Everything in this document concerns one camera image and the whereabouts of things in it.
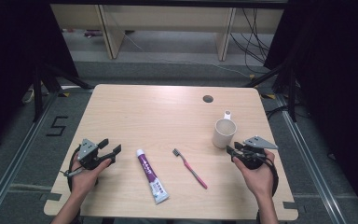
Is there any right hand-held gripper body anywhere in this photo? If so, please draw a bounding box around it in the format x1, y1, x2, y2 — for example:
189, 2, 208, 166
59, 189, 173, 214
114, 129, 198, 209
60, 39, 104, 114
234, 134, 280, 171

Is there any person's right hand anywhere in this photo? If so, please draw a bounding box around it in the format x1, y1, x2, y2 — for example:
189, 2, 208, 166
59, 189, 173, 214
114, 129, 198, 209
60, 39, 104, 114
232, 148, 276, 199

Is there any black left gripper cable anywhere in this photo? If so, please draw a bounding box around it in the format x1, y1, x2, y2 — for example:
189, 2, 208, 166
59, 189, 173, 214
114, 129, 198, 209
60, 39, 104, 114
62, 145, 83, 192

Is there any person's left hand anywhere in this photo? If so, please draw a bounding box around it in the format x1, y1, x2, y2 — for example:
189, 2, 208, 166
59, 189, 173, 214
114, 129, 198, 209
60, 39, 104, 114
70, 158, 113, 198

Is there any metal floor rail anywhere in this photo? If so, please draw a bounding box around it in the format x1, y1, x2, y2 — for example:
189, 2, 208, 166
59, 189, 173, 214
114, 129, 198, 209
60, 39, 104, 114
274, 92, 349, 224
0, 91, 61, 224

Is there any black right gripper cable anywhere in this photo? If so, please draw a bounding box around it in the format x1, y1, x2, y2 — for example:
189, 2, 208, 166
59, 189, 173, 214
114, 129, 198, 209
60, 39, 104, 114
260, 153, 280, 198

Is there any purple and white toothpaste tube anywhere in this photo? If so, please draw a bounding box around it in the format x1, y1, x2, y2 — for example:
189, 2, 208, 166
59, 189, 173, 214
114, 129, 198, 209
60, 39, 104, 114
135, 148, 171, 205

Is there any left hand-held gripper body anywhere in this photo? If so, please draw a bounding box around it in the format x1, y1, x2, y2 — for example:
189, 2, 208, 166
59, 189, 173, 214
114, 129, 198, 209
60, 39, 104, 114
77, 138, 117, 171

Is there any bundle of black cables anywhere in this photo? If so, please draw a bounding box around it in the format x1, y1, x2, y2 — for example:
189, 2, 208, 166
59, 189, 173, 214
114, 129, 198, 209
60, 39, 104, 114
228, 7, 272, 75

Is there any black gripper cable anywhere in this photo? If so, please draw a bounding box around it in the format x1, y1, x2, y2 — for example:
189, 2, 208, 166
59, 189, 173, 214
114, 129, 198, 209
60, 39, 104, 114
62, 145, 83, 192
260, 153, 280, 198

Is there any light wooden desk frame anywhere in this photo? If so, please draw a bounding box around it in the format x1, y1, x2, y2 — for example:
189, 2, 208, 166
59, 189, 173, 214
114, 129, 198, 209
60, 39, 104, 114
49, 3, 285, 62

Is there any thin white floor cable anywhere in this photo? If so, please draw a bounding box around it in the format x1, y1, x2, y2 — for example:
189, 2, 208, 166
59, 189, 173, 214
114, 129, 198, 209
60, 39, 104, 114
113, 18, 254, 78

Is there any pink toothbrush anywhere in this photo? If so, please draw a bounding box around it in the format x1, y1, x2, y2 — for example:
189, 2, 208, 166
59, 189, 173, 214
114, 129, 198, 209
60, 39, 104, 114
172, 147, 209, 190

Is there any white cup with handle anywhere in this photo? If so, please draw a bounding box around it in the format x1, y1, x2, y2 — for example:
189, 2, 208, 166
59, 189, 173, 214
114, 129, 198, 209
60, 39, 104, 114
212, 109, 238, 149

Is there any black metal stand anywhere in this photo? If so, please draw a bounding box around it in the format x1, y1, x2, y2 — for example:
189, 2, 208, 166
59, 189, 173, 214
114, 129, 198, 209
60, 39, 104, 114
243, 61, 298, 123
32, 62, 95, 123

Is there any black curtain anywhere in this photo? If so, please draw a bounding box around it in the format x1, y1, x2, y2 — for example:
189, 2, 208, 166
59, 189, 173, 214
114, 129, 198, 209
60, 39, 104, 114
0, 0, 79, 157
263, 0, 358, 216

